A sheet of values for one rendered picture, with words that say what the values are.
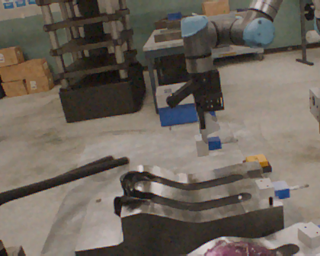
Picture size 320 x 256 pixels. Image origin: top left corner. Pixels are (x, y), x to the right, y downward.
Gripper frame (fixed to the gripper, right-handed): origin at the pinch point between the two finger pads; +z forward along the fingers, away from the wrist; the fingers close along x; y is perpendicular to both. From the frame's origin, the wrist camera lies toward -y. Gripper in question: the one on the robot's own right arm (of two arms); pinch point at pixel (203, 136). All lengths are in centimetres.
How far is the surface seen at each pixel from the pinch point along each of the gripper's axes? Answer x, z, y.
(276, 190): -31.2, 4.7, 14.0
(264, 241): -43.8, 9.3, 7.5
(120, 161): 20.2, 12.0, -29.9
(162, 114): 296, 81, -22
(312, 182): 125, 95, 79
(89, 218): -21.8, 8.9, -34.1
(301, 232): -45.9, 7.4, 15.4
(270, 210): -36.0, 6.9, 11.1
